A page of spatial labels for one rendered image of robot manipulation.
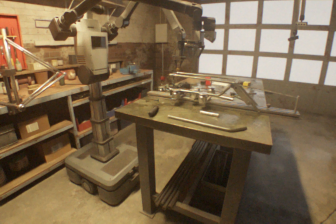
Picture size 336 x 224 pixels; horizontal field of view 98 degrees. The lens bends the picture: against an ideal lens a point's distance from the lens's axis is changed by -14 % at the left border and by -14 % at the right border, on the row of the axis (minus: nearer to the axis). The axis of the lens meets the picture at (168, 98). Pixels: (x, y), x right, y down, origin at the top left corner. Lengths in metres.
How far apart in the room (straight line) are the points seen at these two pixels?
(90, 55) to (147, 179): 0.95
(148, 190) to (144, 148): 0.35
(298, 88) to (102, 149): 3.75
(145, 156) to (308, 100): 3.70
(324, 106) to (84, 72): 4.22
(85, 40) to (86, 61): 0.15
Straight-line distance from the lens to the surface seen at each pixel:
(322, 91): 4.28
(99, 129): 1.51
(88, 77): 1.34
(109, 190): 1.49
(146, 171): 1.19
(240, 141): 0.71
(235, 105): 0.98
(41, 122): 1.91
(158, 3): 0.94
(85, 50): 1.32
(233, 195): 1.03
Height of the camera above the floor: 1.21
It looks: 17 degrees down
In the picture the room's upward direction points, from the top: straight up
